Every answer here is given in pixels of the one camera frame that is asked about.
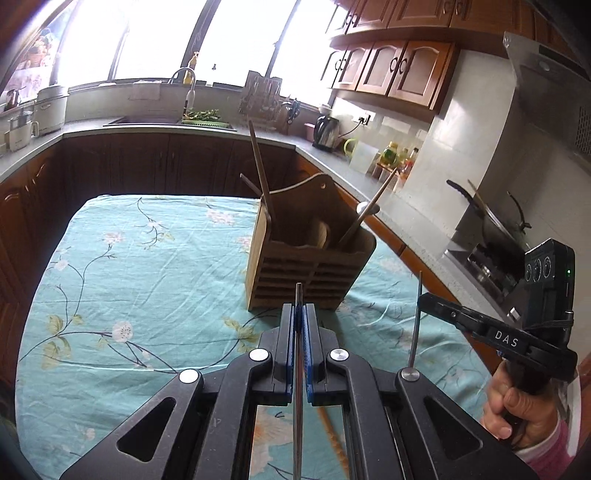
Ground kitchen sink faucet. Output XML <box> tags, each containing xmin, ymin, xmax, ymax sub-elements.
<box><xmin>167</xmin><ymin>67</ymin><xmax>197</xmax><ymax>114</ymax></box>

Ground clear plastic measuring jug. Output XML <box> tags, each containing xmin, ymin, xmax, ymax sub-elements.
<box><xmin>342</xmin><ymin>138</ymin><xmax>379</xmax><ymax>174</ymax></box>

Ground small white blender appliance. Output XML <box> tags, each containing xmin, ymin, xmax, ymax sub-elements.
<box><xmin>8</xmin><ymin>110</ymin><xmax>39</xmax><ymax>152</ymax></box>

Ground steel range hood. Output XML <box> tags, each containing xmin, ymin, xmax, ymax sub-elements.
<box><xmin>503</xmin><ymin>32</ymin><xmax>590</xmax><ymax>170</ymax></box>

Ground person's right hand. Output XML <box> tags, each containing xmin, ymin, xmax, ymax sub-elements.
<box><xmin>480</xmin><ymin>361</ymin><xmax>559</xmax><ymax>450</ymax></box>

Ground wooden utensil holder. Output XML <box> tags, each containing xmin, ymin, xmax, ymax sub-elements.
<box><xmin>245</xmin><ymin>173</ymin><xmax>377</xmax><ymax>310</ymax></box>

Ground thin metal chopstick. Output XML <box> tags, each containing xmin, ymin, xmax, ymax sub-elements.
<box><xmin>293</xmin><ymin>283</ymin><xmax>304</xmax><ymax>480</ymax></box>

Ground gas stove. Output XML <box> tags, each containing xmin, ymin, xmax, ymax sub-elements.
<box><xmin>445</xmin><ymin>244</ymin><xmax>528</xmax><ymax>324</ymax></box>

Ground white tall cooker pot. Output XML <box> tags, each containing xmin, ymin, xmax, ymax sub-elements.
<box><xmin>34</xmin><ymin>84</ymin><xmax>69</xmax><ymax>135</ymax></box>

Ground fork with dark red handle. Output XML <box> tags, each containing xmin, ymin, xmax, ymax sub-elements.
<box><xmin>239</xmin><ymin>173</ymin><xmax>263</xmax><ymax>198</ymax></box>

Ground black wok with handle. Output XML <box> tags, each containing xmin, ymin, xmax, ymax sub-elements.
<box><xmin>446</xmin><ymin>179</ymin><xmax>532</xmax><ymax>256</ymax></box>

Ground wooden bamboo chopstick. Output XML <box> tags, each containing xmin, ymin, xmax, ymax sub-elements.
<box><xmin>338</xmin><ymin>171</ymin><xmax>396</xmax><ymax>249</ymax></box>

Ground upper wooden wall cabinets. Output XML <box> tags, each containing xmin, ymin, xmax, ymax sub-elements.
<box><xmin>321</xmin><ymin>1</ymin><xmax>565</xmax><ymax>122</ymax></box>

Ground black electric kettle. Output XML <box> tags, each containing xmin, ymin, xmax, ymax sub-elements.
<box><xmin>312</xmin><ymin>115</ymin><xmax>339</xmax><ymax>152</ymax></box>

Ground bamboo-handled wooden chopstick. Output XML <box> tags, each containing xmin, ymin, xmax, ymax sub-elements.
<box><xmin>247</xmin><ymin>119</ymin><xmax>279</xmax><ymax>223</ymax></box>

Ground wooden knife block rack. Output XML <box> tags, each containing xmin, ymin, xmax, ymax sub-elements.
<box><xmin>238</xmin><ymin>70</ymin><xmax>283</xmax><ymax>123</ymax></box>

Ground yellow condiment bottle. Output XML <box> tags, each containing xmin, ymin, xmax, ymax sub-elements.
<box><xmin>379</xmin><ymin>141</ymin><xmax>400</xmax><ymax>169</ymax></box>

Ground silver metal chopstick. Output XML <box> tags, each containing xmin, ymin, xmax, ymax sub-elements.
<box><xmin>408</xmin><ymin>270</ymin><xmax>423</xmax><ymax>368</ymax></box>

